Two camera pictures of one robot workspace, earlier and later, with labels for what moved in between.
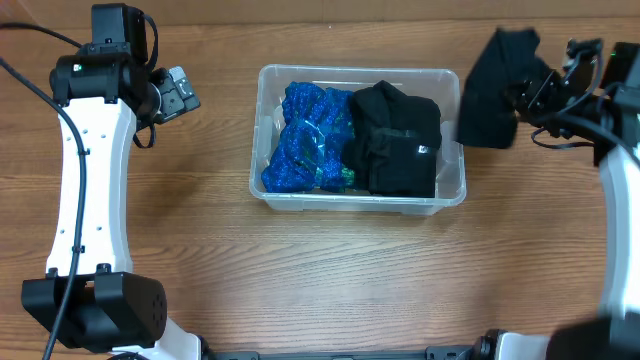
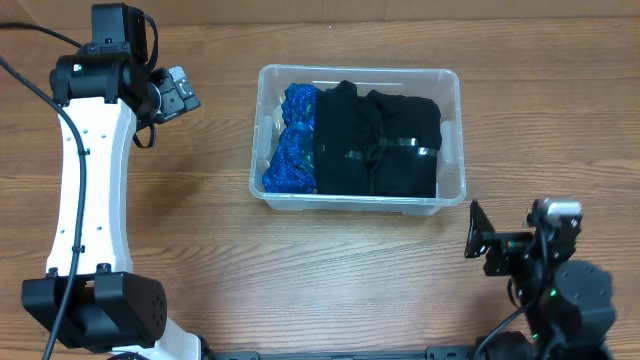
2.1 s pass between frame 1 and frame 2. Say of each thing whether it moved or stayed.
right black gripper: moved
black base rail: stayed
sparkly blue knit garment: stayed
